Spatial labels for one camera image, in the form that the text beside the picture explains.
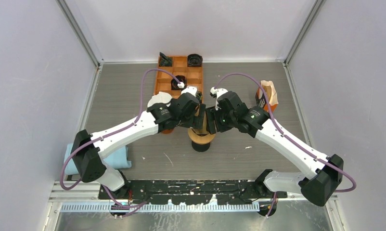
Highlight wooden ring holder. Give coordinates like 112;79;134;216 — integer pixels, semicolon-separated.
188;128;216;144

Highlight white paper coffee filter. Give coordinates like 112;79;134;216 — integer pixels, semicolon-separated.
147;91;173;108

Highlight red black carafe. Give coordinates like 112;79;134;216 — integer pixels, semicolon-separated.
191;141;211;152

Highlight orange glass carafe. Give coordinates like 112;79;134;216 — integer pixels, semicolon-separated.
161;129;174;134

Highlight orange coffee filter box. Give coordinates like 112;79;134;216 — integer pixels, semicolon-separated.
255;80;279;112

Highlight brown paper coffee filter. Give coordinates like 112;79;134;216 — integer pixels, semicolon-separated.
199;114;209;134

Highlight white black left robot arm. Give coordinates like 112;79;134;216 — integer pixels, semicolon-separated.
71;92;200;199

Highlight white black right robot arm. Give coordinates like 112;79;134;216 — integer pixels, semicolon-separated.
207;88;344;206

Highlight black dripper middle compartment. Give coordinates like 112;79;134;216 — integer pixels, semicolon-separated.
170;75;187;90

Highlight black dripper top-right compartment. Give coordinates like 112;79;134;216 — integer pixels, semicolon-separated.
187;53;203;67

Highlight black dripper top-left compartment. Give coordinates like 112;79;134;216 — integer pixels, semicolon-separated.
159;52;173;67

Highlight orange compartment tray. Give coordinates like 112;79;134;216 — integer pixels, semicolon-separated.
154;56;204;98

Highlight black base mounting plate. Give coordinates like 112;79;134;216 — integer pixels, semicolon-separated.
117;180;273;205

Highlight light blue folded cloth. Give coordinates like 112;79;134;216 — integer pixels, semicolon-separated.
64;146;132;175

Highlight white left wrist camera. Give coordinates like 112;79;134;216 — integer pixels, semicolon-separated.
177;82;198;97

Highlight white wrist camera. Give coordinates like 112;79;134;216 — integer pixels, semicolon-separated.
210;87;228;111
177;82;198;97

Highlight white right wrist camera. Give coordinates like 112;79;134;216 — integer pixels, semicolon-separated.
210;87;228;111

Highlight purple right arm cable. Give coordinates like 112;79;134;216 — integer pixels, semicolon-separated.
213;72;358;220

